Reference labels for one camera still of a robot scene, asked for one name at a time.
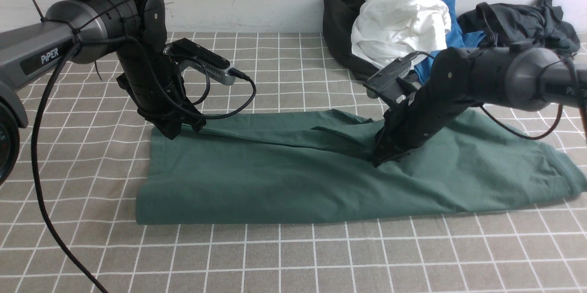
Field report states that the black right camera cable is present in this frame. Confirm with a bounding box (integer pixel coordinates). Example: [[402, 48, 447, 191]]
[[413, 50, 578, 141]]

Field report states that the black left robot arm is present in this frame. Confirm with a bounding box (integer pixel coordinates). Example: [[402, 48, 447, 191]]
[[0, 0, 205, 182]]

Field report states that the blue garment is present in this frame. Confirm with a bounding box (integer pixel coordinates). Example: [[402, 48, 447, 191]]
[[414, 0, 486, 84]]

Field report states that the green long-sleeve top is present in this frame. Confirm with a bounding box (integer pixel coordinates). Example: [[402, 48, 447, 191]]
[[135, 110, 586, 225]]

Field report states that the black camera cable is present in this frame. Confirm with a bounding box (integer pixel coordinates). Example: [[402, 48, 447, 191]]
[[30, 36, 257, 293], [413, 50, 578, 141]]

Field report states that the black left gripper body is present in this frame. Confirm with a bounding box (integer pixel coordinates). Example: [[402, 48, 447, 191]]
[[116, 52, 207, 140]]

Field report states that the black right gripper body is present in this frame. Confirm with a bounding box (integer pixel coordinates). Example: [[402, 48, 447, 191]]
[[371, 80, 472, 167]]

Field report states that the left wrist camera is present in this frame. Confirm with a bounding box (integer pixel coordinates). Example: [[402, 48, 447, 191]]
[[164, 38, 236, 86]]

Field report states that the dark grey garment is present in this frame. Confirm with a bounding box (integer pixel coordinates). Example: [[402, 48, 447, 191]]
[[457, 0, 580, 57]]

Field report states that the black cable tie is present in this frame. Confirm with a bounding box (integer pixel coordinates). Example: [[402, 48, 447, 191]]
[[31, 0, 46, 22]]

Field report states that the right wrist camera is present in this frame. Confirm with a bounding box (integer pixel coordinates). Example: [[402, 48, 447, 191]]
[[363, 51, 426, 106]]

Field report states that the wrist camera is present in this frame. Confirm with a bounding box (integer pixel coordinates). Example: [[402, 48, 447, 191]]
[[164, 38, 236, 86], [363, 51, 426, 106]]

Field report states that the white garment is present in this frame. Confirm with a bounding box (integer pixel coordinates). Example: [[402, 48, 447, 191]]
[[350, 0, 452, 69]]

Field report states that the grey checked tablecloth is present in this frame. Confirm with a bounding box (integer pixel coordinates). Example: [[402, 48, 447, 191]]
[[0, 32, 587, 293]]

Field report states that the black left camera cable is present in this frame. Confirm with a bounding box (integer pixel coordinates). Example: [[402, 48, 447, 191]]
[[30, 36, 257, 293]]

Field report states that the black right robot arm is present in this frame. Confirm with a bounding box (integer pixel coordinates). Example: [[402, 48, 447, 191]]
[[365, 3, 586, 167]]

